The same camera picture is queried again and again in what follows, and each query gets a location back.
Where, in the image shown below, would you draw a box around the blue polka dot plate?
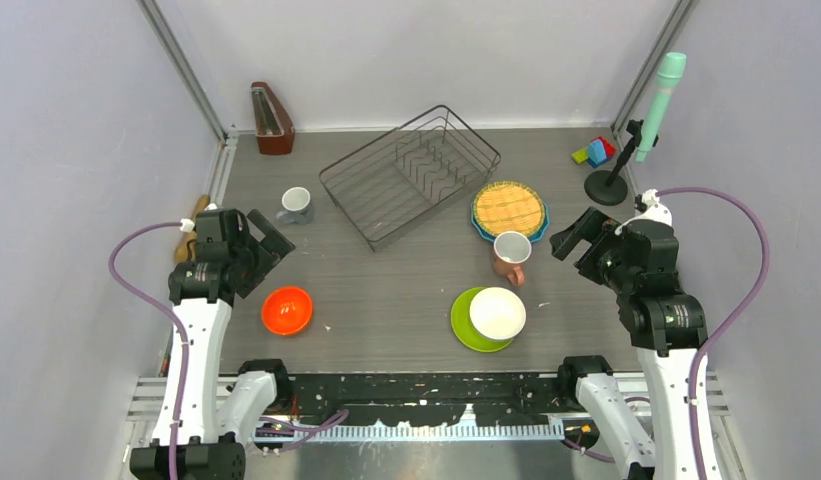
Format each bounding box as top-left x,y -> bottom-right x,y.
470,203 -> 550,243

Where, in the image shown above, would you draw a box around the orange bowl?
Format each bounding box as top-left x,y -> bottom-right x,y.
260,286 -> 314,336

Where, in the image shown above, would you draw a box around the pink ceramic mug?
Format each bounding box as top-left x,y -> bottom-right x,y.
493,231 -> 532,287

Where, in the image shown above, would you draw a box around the yellow woven bamboo plate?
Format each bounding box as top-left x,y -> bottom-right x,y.
472,181 -> 547,237

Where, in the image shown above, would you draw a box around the white ribbed bowl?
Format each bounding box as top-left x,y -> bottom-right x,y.
469,287 -> 527,341

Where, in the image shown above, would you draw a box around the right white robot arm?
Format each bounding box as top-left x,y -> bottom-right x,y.
550,207 -> 722,479

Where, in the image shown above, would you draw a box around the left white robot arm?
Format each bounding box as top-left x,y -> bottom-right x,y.
129,208 -> 295,479

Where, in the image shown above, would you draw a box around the grey ceramic mug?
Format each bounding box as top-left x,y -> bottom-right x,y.
275,186 -> 314,225

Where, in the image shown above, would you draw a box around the wooden rolling pin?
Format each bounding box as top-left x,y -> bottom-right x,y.
173,194 -> 211,263

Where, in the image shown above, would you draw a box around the colourful toy blocks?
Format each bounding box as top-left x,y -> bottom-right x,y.
571,136 -> 617,168

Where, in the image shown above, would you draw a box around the brown wooden metronome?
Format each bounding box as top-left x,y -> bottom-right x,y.
250,81 -> 295,156

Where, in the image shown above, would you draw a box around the green plate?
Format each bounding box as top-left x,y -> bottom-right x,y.
450,287 -> 513,353

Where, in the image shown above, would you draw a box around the mint green microphone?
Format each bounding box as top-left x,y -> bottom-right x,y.
635,52 -> 687,163

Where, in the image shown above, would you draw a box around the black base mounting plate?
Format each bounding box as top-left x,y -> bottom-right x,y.
263,372 -> 586,427

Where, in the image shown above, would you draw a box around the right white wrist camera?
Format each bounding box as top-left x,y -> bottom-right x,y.
630,189 -> 673,226

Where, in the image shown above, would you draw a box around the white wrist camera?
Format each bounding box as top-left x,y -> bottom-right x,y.
630,189 -> 673,226
178,218 -> 195,233

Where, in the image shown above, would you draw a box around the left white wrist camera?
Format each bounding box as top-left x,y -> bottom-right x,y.
178,218 -> 195,233

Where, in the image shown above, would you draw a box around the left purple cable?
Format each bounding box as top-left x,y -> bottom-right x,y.
108,221 -> 193,480

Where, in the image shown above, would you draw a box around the purple cable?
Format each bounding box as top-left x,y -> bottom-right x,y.
655,186 -> 771,480
108,221 -> 193,480

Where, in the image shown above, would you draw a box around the black wire dish rack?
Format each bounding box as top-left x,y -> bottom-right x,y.
318,104 -> 501,252

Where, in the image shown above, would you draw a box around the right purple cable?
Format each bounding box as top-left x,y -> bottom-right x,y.
655,186 -> 771,480

